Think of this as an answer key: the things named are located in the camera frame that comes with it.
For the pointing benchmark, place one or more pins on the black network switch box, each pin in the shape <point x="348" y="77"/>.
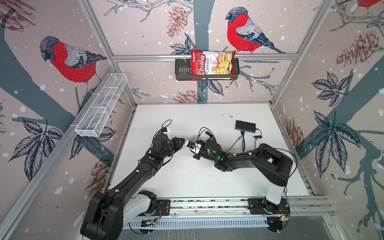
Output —
<point x="245" y="126"/>

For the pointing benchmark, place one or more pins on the white wire mesh shelf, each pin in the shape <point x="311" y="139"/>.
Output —
<point x="98" y="113"/>

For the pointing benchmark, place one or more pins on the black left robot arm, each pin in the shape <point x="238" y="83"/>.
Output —
<point x="104" y="217"/>

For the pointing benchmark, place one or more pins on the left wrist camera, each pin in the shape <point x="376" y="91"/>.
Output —
<point x="165" y="130"/>

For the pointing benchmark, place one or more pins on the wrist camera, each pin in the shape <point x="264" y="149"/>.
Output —
<point x="165" y="130"/>
<point x="193" y="147"/>

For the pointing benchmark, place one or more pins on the black wall basket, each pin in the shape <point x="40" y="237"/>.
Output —
<point x="183" y="72"/>

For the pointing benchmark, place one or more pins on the red cassava chips bag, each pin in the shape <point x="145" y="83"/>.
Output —
<point x="205" y="63"/>

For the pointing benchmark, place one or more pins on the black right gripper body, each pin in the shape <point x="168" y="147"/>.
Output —
<point x="203" y="153"/>

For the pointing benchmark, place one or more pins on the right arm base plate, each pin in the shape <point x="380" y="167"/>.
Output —
<point x="260" y="206"/>

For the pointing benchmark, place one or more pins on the white small switch box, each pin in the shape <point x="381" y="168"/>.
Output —
<point x="193" y="138"/>

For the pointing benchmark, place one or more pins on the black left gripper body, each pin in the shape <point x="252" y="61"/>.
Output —
<point x="172" y="147"/>

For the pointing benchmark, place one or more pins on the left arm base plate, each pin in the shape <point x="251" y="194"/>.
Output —
<point x="162" y="209"/>

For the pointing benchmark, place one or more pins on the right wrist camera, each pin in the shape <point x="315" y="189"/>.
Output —
<point x="193" y="147"/>

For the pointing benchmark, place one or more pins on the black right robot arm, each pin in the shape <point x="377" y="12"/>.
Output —
<point x="273" y="164"/>

